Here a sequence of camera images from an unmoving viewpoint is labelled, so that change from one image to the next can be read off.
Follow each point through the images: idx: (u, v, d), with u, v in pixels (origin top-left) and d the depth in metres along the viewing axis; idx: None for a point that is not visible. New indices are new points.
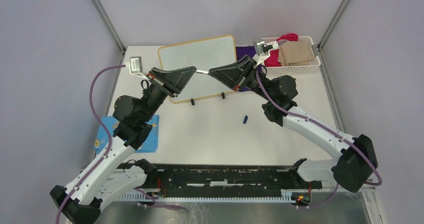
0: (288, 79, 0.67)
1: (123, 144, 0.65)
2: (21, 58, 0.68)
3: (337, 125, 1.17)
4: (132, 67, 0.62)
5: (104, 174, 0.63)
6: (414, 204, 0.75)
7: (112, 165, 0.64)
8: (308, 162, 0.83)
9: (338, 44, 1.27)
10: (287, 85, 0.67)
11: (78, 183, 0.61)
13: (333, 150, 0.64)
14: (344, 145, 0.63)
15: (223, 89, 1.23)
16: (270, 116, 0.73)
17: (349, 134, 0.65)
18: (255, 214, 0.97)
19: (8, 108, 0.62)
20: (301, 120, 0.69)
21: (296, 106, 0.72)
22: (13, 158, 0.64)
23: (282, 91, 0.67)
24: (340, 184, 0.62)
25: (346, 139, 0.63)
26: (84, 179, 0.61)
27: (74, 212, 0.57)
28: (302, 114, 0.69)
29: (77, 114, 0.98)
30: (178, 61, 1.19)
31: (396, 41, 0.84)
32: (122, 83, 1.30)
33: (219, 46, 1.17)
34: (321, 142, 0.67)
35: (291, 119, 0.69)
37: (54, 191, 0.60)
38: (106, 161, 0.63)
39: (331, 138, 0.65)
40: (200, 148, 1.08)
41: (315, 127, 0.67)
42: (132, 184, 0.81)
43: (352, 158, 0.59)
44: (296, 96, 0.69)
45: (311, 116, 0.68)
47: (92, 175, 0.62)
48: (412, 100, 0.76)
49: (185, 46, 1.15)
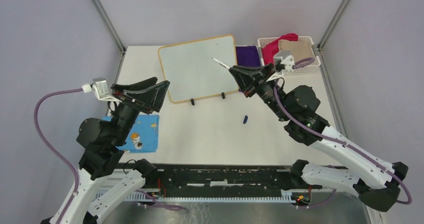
0: (300, 88, 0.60)
1: (90, 177, 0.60)
2: (21, 59, 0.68)
3: (337, 125, 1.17)
4: (101, 91, 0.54)
5: (81, 209, 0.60)
6: (414, 205, 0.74)
7: (85, 198, 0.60)
8: (317, 170, 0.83)
9: (338, 44, 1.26)
10: (306, 96, 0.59)
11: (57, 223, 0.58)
13: (374, 180, 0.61)
14: (386, 176, 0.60)
15: (223, 89, 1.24)
16: (298, 137, 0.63)
17: (388, 163, 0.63)
18: (255, 214, 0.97)
19: (8, 108, 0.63)
20: (337, 145, 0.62)
21: (328, 125, 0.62)
22: (13, 159, 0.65)
23: (303, 105, 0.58)
24: (368, 203, 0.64)
25: (389, 171, 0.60)
26: (63, 215, 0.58)
27: None
28: (337, 138, 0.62)
29: (77, 115, 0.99)
30: (178, 61, 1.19)
31: (397, 40, 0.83)
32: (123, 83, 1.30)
33: (220, 46, 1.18)
34: (358, 169, 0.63)
35: (327, 144, 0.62)
37: None
38: (78, 197, 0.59)
39: (372, 168, 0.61)
40: (200, 149, 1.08)
41: (354, 155, 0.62)
42: (129, 191, 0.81)
43: (397, 193, 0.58)
44: (319, 105, 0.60)
45: (349, 142, 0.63)
47: (65, 215, 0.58)
48: (412, 100, 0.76)
49: (186, 46, 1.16)
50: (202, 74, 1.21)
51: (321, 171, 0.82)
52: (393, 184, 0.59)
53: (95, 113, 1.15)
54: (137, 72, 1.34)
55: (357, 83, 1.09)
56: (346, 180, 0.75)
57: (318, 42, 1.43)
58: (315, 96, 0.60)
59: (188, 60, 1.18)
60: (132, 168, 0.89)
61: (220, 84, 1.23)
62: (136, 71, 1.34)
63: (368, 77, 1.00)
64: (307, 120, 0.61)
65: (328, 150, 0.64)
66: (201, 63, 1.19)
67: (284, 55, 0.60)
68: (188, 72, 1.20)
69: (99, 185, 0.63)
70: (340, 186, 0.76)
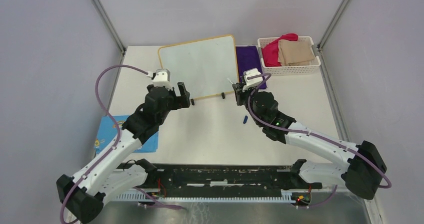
0: (261, 93, 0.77)
1: (132, 136, 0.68)
2: (21, 60, 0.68)
3: (337, 125, 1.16)
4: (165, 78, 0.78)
5: (111, 167, 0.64)
6: (415, 205, 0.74)
7: (118, 157, 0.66)
8: (312, 166, 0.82)
9: (338, 44, 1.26)
10: (264, 99, 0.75)
11: (86, 172, 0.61)
13: (340, 161, 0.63)
14: (349, 154, 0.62)
15: (223, 89, 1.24)
16: (271, 134, 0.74)
17: (352, 143, 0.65)
18: (255, 213, 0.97)
19: (8, 109, 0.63)
20: (302, 135, 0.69)
21: (295, 122, 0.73)
22: (13, 160, 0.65)
23: (260, 105, 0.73)
24: (355, 192, 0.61)
25: (350, 148, 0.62)
26: (93, 168, 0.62)
27: (80, 201, 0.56)
28: (301, 129, 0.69)
29: (77, 114, 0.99)
30: (178, 61, 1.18)
31: (396, 40, 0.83)
32: (121, 83, 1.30)
33: (220, 46, 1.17)
34: (327, 155, 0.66)
35: (292, 135, 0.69)
37: (61, 180, 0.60)
38: (115, 152, 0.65)
39: (335, 149, 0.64)
40: (200, 148, 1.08)
41: (317, 139, 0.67)
42: (132, 182, 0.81)
43: (362, 168, 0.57)
44: (278, 105, 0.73)
45: (312, 130, 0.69)
47: (97, 167, 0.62)
48: (413, 101, 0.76)
49: (186, 46, 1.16)
50: (202, 74, 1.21)
51: (315, 166, 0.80)
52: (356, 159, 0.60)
53: (96, 113, 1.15)
54: (137, 71, 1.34)
55: (356, 83, 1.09)
56: (336, 171, 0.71)
57: (318, 42, 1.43)
58: (273, 98, 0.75)
59: (189, 60, 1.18)
60: (134, 164, 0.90)
61: (221, 84, 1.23)
62: (136, 71, 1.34)
63: (368, 77, 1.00)
64: (277, 120, 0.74)
65: (299, 142, 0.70)
66: (201, 63, 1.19)
67: (247, 70, 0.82)
68: (189, 72, 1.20)
69: (130, 151, 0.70)
70: (335, 180, 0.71)
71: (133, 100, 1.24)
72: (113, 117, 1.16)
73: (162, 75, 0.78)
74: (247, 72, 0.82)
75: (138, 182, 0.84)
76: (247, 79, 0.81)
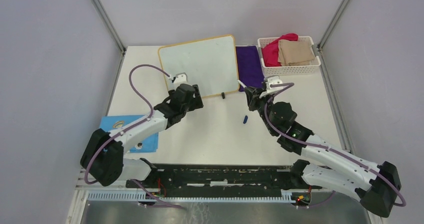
0: (279, 103, 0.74)
1: (163, 116, 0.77)
2: (21, 59, 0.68)
3: (337, 125, 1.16)
4: (181, 80, 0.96)
5: (140, 134, 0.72)
6: (415, 205, 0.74)
7: (148, 128, 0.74)
8: (318, 171, 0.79)
9: (338, 44, 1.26)
10: (283, 110, 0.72)
11: (125, 129, 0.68)
13: (361, 181, 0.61)
14: (371, 175, 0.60)
15: (223, 89, 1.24)
16: (287, 146, 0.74)
17: (373, 162, 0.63)
18: (255, 213, 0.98)
19: (8, 109, 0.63)
20: (321, 150, 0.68)
21: (312, 134, 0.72)
22: (13, 159, 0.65)
23: (279, 116, 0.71)
24: (368, 208, 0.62)
25: (372, 169, 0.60)
26: (129, 129, 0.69)
27: (112, 154, 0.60)
28: (320, 143, 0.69)
29: (77, 114, 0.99)
30: (178, 61, 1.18)
31: (396, 40, 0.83)
32: (136, 83, 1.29)
33: (220, 46, 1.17)
34: (347, 173, 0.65)
35: (311, 150, 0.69)
37: (98, 132, 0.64)
38: (149, 123, 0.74)
39: (356, 168, 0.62)
40: (200, 148, 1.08)
41: (336, 157, 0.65)
42: (139, 169, 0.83)
43: (384, 190, 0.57)
44: (296, 116, 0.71)
45: (332, 146, 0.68)
47: (131, 129, 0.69)
48: (413, 100, 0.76)
49: (185, 46, 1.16)
50: (202, 74, 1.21)
51: (322, 172, 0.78)
52: (378, 181, 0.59)
53: (96, 113, 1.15)
54: (137, 71, 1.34)
55: (356, 83, 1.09)
56: (348, 183, 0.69)
57: (318, 42, 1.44)
58: (291, 109, 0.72)
59: (189, 59, 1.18)
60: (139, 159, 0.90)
61: (220, 84, 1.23)
62: (136, 71, 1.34)
63: (368, 77, 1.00)
64: (294, 131, 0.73)
65: (317, 157, 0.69)
66: (202, 64, 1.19)
67: (269, 77, 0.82)
68: (189, 72, 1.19)
69: (156, 128, 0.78)
70: (342, 190, 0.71)
71: (133, 100, 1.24)
72: (113, 118, 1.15)
73: (181, 77, 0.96)
74: (269, 78, 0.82)
75: (139, 176, 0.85)
76: (270, 87, 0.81)
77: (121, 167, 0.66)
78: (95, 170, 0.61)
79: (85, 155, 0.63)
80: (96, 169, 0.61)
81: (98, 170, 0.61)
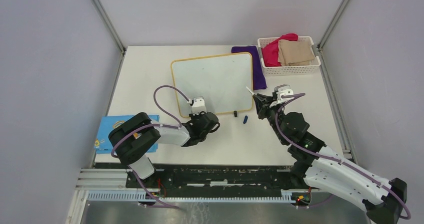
0: (292, 113, 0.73)
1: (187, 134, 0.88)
2: (21, 58, 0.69)
3: (337, 125, 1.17)
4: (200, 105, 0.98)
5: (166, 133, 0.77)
6: (416, 204, 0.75)
7: (172, 132, 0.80)
8: (322, 175, 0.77)
9: (338, 44, 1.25)
10: (295, 120, 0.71)
11: (164, 124, 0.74)
13: (372, 196, 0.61)
14: (382, 191, 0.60)
15: (235, 106, 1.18)
16: (298, 156, 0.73)
17: (385, 178, 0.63)
18: (255, 214, 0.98)
19: (7, 108, 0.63)
20: (333, 163, 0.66)
21: (325, 146, 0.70)
22: (12, 159, 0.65)
23: (292, 127, 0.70)
24: (374, 220, 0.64)
25: (385, 186, 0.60)
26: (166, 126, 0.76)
27: (148, 138, 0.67)
28: (333, 156, 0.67)
29: (77, 115, 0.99)
30: (191, 79, 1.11)
31: (396, 40, 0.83)
32: (158, 95, 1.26)
33: (235, 64, 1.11)
34: (357, 188, 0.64)
35: (323, 162, 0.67)
37: (143, 114, 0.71)
38: (179, 131, 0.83)
39: (368, 184, 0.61)
40: (201, 148, 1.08)
41: (349, 171, 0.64)
42: (141, 168, 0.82)
43: (395, 207, 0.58)
44: (308, 128, 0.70)
45: (343, 159, 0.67)
47: (165, 127, 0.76)
48: (413, 100, 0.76)
49: (200, 61, 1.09)
50: (214, 90, 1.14)
51: (326, 177, 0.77)
52: (390, 198, 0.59)
53: (95, 113, 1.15)
54: (137, 71, 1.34)
55: (356, 83, 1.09)
56: (355, 192, 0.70)
57: (318, 42, 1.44)
58: (303, 120, 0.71)
59: (201, 77, 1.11)
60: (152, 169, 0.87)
61: (231, 101, 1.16)
62: (136, 70, 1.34)
63: (368, 77, 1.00)
64: (306, 142, 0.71)
65: (327, 168, 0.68)
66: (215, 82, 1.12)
67: (279, 87, 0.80)
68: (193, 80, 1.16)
69: (179, 137, 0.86)
70: (349, 198, 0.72)
71: (133, 100, 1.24)
72: (114, 117, 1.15)
73: (200, 101, 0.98)
74: (279, 88, 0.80)
75: (141, 175, 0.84)
76: (280, 97, 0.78)
77: (142, 155, 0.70)
78: (122, 145, 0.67)
79: (120, 128, 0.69)
80: (123, 145, 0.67)
81: (125, 147, 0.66)
